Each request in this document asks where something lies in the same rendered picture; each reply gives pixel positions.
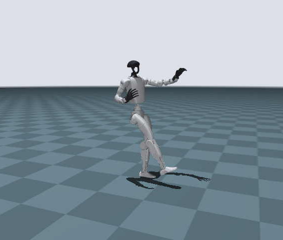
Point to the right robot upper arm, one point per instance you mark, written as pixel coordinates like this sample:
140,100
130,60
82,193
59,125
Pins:
123,84

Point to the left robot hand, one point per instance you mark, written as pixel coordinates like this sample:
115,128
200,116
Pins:
178,73

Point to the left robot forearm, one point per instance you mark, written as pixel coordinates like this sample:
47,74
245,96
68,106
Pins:
169,81

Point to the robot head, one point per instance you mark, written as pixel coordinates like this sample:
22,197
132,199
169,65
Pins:
132,64

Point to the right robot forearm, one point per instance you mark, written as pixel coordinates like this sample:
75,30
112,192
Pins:
120,100

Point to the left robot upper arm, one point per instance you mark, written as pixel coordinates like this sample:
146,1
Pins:
152,82

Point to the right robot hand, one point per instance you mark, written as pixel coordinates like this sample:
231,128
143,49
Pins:
130,95

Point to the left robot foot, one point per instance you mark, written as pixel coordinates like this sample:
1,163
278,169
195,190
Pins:
146,174

